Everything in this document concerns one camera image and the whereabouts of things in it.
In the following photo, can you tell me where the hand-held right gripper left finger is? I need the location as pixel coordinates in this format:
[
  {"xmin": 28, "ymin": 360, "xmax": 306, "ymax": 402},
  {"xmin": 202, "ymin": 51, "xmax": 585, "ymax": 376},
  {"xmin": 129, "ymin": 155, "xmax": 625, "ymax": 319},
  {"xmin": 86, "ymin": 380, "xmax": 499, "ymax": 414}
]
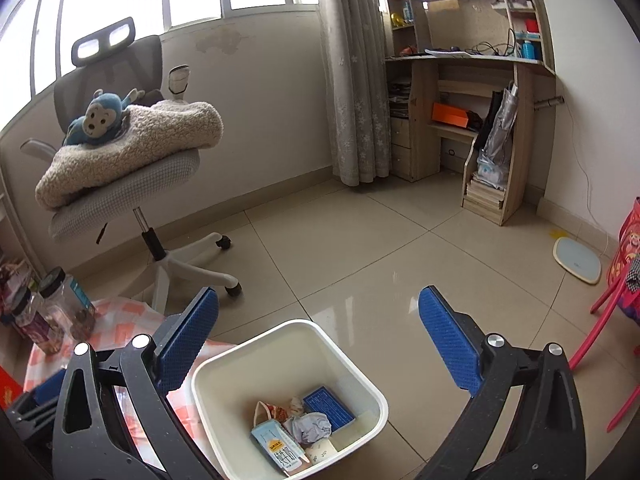
[{"xmin": 52, "ymin": 286, "xmax": 221, "ymax": 480}]

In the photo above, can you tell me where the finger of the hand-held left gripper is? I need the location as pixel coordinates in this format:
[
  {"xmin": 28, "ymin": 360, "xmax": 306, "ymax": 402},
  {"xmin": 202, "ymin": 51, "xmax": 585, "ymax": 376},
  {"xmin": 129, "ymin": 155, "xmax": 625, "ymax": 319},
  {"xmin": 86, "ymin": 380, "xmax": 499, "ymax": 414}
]
[{"xmin": 20, "ymin": 369, "xmax": 68, "ymax": 411}]

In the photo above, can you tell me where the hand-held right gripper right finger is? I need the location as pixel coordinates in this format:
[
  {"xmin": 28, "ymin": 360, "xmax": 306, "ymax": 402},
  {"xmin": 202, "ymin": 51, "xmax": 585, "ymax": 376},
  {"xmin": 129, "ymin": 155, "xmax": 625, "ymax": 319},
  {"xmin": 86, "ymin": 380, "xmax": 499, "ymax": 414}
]
[{"xmin": 415, "ymin": 285, "xmax": 587, "ymax": 480}]

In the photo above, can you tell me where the white trash bin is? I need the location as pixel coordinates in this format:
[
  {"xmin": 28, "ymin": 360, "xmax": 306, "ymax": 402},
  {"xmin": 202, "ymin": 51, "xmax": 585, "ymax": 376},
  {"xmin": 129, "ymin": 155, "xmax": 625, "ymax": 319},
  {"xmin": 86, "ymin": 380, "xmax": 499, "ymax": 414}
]
[{"xmin": 191, "ymin": 319, "xmax": 390, "ymax": 480}]

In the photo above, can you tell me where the red snack bag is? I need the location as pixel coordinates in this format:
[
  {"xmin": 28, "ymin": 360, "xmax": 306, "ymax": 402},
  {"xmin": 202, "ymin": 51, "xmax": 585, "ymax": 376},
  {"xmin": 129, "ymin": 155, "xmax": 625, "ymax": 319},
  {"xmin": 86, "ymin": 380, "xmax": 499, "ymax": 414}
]
[{"xmin": 252, "ymin": 400, "xmax": 291, "ymax": 428}]

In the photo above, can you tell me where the dark blue box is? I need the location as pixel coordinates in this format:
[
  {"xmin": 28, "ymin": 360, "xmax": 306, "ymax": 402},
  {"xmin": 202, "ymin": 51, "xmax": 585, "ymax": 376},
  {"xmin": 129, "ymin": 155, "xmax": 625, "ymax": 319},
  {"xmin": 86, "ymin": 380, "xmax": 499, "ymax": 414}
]
[{"xmin": 302, "ymin": 385, "xmax": 357, "ymax": 431}]

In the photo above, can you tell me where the light blue milk carton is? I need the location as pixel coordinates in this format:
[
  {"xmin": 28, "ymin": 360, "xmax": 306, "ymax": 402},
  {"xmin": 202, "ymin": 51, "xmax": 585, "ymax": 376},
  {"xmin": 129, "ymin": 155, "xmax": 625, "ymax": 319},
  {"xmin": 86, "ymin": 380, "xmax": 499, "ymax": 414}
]
[{"xmin": 250, "ymin": 420, "xmax": 311, "ymax": 476}]

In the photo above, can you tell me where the grey paper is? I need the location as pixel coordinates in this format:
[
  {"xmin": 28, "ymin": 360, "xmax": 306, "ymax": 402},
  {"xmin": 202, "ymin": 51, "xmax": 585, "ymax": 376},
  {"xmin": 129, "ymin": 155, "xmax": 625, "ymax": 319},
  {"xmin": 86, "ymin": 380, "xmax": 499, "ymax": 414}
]
[{"xmin": 290, "ymin": 411, "xmax": 333, "ymax": 446}]

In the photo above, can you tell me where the red gift box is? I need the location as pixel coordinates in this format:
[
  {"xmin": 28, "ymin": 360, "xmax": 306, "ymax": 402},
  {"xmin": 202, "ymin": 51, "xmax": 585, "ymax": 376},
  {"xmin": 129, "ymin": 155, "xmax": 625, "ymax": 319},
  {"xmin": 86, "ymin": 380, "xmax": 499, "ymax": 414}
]
[{"xmin": 0, "ymin": 367, "xmax": 23, "ymax": 408}]

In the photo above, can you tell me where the purple label nut jar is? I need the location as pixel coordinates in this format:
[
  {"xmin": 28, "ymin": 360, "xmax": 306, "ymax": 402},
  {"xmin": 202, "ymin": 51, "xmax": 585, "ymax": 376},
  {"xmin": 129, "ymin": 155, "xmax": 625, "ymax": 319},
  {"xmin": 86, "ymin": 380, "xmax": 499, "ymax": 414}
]
[{"xmin": 10, "ymin": 300, "xmax": 63, "ymax": 356}]

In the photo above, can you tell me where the orange white checkered tablecloth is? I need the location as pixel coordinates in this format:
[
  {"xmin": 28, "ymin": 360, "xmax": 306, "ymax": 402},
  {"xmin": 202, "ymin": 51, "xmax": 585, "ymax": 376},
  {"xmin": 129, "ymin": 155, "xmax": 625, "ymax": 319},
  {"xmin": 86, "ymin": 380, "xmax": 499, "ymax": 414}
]
[{"xmin": 22, "ymin": 297, "xmax": 236, "ymax": 480}]

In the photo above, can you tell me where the clear plastic nut jar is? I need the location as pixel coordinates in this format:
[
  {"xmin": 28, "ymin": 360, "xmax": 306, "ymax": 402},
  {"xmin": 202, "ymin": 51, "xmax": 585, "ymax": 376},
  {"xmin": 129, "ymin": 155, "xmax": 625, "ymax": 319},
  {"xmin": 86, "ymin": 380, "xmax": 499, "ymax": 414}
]
[{"xmin": 39, "ymin": 268, "xmax": 97, "ymax": 341}]

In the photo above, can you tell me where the pink chair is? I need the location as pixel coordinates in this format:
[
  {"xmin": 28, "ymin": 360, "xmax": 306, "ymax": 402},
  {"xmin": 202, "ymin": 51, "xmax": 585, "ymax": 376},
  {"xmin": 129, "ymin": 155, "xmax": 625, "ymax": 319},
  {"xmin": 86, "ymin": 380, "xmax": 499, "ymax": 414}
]
[{"xmin": 567, "ymin": 270, "xmax": 640, "ymax": 433}]

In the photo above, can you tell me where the bathroom scale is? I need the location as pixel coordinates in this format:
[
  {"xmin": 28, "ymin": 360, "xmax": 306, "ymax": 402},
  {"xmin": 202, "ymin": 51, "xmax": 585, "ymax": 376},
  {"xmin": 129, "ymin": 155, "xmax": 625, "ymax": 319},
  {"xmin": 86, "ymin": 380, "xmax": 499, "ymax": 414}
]
[{"xmin": 552, "ymin": 236, "xmax": 603, "ymax": 286}]

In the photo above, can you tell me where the stack of books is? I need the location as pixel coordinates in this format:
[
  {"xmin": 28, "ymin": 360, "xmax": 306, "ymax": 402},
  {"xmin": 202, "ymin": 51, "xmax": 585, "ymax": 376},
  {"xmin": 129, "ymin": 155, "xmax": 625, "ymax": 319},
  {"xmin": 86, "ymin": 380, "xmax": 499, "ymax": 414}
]
[{"xmin": 465, "ymin": 172, "xmax": 506, "ymax": 211}]

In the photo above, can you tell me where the grey office chair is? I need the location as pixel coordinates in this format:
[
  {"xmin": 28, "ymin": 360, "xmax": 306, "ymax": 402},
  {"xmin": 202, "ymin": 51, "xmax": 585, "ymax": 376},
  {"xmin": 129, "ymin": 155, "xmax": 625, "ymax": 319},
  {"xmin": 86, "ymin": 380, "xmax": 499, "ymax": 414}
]
[{"xmin": 20, "ymin": 16, "xmax": 243, "ymax": 313}]

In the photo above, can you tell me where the colourful backpack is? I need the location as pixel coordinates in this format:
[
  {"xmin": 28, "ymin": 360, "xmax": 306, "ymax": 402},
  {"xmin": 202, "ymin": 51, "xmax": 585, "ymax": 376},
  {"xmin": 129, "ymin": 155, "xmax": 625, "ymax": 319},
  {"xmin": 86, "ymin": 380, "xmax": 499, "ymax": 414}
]
[{"xmin": 607, "ymin": 195, "xmax": 640, "ymax": 326}]

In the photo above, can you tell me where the beige fleece blanket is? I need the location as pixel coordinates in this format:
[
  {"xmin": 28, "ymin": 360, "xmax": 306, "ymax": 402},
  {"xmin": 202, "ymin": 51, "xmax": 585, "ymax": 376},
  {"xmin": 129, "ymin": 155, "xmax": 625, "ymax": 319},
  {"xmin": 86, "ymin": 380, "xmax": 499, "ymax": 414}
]
[{"xmin": 35, "ymin": 100, "xmax": 224, "ymax": 210}]

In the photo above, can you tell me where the silver grey bag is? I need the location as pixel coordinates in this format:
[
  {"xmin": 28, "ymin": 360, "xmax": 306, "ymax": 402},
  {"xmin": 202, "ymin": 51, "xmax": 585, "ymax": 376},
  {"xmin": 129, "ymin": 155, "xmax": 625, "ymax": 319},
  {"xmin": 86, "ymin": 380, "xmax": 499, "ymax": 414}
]
[{"xmin": 477, "ymin": 82, "xmax": 521, "ymax": 191}]

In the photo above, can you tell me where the orange box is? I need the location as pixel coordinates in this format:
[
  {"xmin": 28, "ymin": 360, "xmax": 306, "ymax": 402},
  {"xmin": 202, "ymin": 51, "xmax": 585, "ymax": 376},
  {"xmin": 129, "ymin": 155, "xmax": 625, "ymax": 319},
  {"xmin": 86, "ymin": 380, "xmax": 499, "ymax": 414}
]
[{"xmin": 431, "ymin": 102, "xmax": 471, "ymax": 131}]

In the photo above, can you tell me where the wooden desk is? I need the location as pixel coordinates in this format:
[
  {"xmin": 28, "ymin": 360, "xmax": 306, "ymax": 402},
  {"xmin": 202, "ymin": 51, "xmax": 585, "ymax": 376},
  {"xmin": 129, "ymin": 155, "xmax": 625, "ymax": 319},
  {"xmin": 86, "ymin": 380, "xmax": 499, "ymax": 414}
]
[{"xmin": 384, "ymin": 0, "xmax": 557, "ymax": 227}]

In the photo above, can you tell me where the blue monkey plush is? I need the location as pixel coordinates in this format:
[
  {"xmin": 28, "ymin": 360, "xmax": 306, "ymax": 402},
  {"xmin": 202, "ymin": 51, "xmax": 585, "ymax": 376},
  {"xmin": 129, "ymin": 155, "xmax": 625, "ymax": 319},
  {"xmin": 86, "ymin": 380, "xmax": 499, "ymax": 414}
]
[{"xmin": 62, "ymin": 87, "xmax": 146, "ymax": 148}]

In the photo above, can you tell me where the beige curtain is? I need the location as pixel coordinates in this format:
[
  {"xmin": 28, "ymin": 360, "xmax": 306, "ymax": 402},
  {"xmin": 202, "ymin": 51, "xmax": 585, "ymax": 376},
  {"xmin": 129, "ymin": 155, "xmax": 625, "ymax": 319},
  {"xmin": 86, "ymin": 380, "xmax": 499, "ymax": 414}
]
[{"xmin": 312, "ymin": 0, "xmax": 393, "ymax": 187}]

